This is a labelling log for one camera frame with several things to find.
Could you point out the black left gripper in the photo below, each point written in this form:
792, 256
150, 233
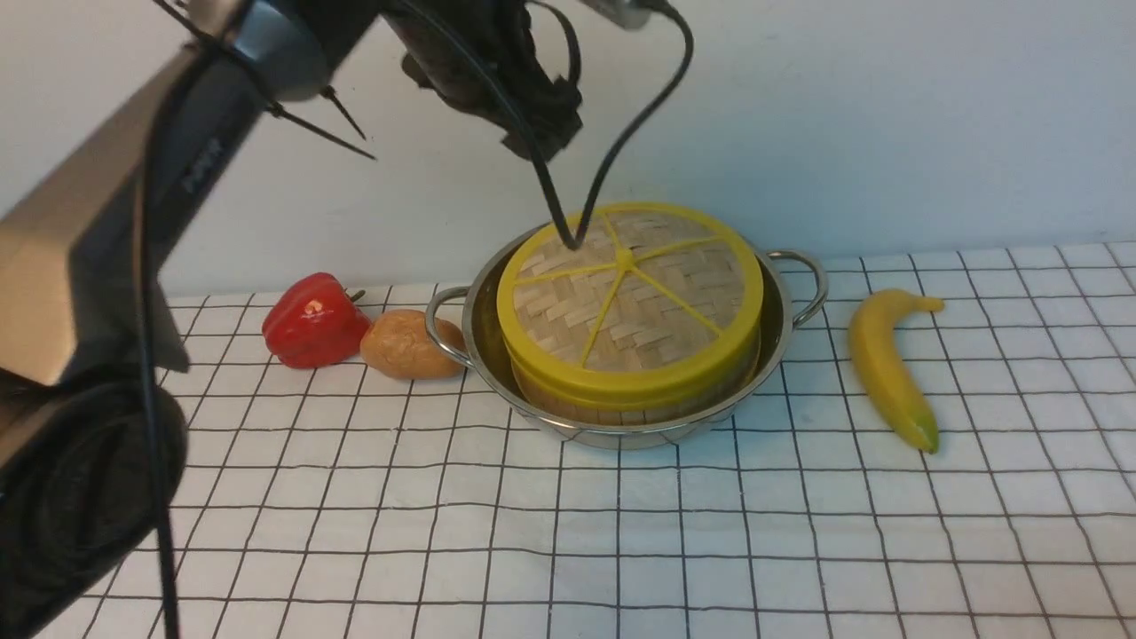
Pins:
444, 38

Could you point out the yellow-rimmed woven bamboo lid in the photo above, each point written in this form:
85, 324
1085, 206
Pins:
652, 285

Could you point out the yellow-rimmed bamboo steamer basket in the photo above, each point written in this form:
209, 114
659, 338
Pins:
636, 398

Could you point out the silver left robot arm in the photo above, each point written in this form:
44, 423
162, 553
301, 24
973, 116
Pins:
93, 449

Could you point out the brown potato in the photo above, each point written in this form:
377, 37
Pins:
399, 347

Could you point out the red bell pepper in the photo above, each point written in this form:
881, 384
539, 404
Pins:
315, 324

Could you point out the yellow banana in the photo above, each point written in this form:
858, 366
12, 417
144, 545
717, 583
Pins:
880, 368

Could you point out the white grid-pattern tablecloth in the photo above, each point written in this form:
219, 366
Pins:
340, 504

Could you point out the stainless steel two-handled pot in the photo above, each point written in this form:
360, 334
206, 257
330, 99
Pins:
485, 352

